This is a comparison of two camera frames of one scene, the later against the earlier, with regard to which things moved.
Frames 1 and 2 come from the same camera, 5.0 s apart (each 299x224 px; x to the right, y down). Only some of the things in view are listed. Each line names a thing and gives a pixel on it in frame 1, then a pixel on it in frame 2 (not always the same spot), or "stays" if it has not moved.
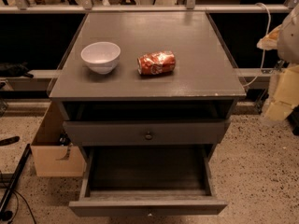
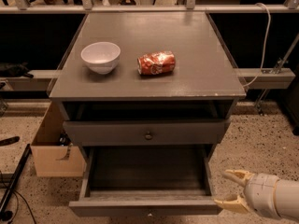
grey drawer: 147,181 stays
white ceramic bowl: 101,56 stays
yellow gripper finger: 270,41 → 258,190
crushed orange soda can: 156,63 stays
